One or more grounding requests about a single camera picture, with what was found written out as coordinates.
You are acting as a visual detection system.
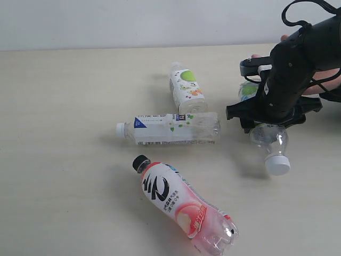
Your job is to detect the clear bottle with blue label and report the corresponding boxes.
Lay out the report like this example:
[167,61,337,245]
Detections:
[116,113,221,145]

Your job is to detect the white lime label bottle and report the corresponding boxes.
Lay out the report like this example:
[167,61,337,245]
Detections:
[238,81,291,176]

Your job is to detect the pink peach drink bottle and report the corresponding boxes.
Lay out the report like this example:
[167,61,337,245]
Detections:
[132,155,239,255]

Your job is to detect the bottle with green apple label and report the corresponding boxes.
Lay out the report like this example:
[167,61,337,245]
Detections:
[169,62,208,114]

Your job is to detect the person's open hand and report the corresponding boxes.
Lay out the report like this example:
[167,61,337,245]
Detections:
[267,34,340,99]

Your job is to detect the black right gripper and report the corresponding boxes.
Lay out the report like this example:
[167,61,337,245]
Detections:
[226,42,322,133]

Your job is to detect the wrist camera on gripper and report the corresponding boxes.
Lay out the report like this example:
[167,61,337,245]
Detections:
[239,56,272,77]

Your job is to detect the black cable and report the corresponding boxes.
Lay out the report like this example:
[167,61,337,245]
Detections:
[281,0,341,30]

